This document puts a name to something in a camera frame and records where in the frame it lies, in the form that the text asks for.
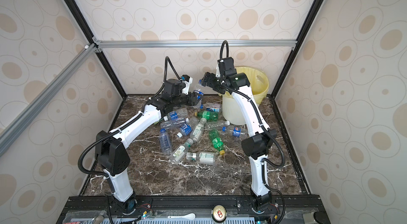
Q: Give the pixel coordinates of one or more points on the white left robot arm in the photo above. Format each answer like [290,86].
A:
[111,148]

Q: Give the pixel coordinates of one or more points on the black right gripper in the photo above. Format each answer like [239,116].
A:
[210,82]

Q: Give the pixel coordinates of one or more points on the white plastic spoon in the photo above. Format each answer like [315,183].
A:
[190,216]

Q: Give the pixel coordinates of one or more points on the diagonal aluminium rail left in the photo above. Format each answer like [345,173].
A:
[20,123]

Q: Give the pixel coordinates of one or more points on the clear bottle green label bottom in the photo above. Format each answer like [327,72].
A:
[207,158]

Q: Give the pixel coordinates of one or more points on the clear bottle white green label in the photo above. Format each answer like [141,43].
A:
[178,155]

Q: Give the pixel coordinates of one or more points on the clear bottle grey cap tall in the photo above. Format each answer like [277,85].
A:
[198,130]

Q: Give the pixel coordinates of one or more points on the drink can top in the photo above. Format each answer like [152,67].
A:
[219,214]

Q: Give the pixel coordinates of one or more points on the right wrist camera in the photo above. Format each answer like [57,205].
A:
[225,68]

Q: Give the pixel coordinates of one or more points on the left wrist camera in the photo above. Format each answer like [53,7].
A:
[187,80]

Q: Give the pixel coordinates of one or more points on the green bottle yellow cap upper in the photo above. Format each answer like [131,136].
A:
[208,115]

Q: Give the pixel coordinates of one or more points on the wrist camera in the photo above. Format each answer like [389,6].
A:
[187,80]
[225,68]

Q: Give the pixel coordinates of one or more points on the clear Pepsi bottle blue label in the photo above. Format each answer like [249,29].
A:
[237,132]

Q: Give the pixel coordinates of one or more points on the clear crushed bottle blue label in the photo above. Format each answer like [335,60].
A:
[173,115]

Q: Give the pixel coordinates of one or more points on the yellow plastic bin liner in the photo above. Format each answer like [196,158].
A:
[258,80]

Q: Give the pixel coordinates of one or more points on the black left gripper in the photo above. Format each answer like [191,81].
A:
[192,99]

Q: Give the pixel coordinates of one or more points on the green bottle yellow cap lower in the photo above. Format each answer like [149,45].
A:
[216,140]

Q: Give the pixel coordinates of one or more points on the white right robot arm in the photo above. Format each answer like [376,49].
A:
[261,146]

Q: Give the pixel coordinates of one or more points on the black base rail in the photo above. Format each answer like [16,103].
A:
[292,209]

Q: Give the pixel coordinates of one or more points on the green bottle yellow cap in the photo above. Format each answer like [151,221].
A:
[216,140]
[208,115]

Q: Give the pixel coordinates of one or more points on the clear bottle blue cap far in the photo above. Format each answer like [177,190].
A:
[212,107]

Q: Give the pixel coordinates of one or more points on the horizontal aluminium rail back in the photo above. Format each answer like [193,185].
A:
[195,43]

